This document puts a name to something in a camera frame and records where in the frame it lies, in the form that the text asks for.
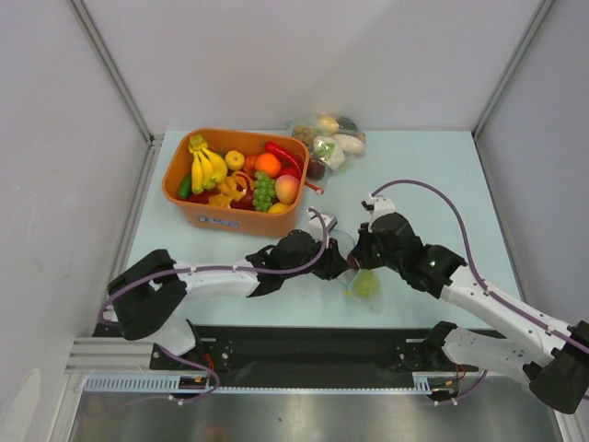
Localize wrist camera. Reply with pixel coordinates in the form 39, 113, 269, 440
306, 207, 338, 243
361, 194, 397, 232

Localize green fake grapes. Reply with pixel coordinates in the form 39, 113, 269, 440
252, 171, 276, 212

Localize yellow fake banana bunch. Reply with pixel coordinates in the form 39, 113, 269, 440
189, 134, 228, 194

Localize yellow fake pepper ring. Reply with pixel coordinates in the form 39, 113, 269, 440
206, 170, 255, 206

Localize green fake pear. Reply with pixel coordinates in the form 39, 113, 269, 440
351, 270, 381, 298

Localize yellow fake apple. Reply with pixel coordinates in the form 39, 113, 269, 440
225, 150, 246, 171

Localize red fake apple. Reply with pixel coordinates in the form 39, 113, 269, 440
278, 166, 301, 180

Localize red fake chili pepper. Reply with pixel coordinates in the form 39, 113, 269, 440
264, 142, 303, 178

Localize fake peach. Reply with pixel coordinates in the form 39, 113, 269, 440
274, 175, 300, 205

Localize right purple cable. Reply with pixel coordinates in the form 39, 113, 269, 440
370, 179, 589, 406

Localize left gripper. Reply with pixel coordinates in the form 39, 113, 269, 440
282, 232, 350, 281

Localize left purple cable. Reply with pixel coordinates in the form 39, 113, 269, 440
98, 206, 330, 409

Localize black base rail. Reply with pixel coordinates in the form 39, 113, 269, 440
91, 320, 482, 390

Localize purple cable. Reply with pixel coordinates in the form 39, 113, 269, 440
98, 206, 330, 409
370, 179, 589, 406

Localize fake lemon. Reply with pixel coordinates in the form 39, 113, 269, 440
268, 203, 291, 215

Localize orange plastic bin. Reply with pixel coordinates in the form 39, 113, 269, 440
162, 128, 309, 238

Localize dark red fake plum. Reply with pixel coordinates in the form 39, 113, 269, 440
306, 159, 326, 181

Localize clear zip top bag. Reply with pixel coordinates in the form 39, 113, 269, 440
330, 228, 384, 315

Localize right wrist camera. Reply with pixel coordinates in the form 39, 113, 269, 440
361, 194, 397, 232

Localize fake orange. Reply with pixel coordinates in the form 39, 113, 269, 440
254, 152, 282, 179

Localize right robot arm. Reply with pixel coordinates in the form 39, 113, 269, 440
350, 213, 588, 414

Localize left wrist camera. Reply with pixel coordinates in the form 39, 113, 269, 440
306, 207, 338, 243

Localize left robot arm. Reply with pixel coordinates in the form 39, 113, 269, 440
108, 229, 350, 368

